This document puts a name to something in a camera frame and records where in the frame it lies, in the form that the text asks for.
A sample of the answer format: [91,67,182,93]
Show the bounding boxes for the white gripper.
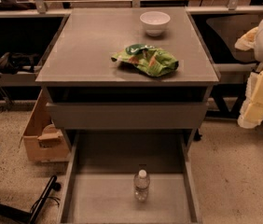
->
[235,27,263,129]

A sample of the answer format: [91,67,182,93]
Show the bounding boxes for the clear plastic water bottle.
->
[133,169,150,202]

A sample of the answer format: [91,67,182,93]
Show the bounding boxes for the grey drawer cabinet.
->
[36,7,219,149]

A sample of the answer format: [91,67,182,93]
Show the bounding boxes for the open middle drawer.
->
[57,131,202,224]

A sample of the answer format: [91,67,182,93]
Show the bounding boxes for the closed top drawer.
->
[47,103,207,130]

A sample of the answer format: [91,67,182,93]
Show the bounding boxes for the green chip bag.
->
[111,44,179,77]

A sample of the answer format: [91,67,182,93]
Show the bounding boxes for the white ceramic bowl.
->
[140,11,171,36]

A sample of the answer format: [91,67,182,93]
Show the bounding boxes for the cardboard box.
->
[22,91,71,161]

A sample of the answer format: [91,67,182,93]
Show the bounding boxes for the black headphones on shelf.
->
[0,52,40,75]

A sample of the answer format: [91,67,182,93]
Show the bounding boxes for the black stand on floor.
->
[0,175,62,224]

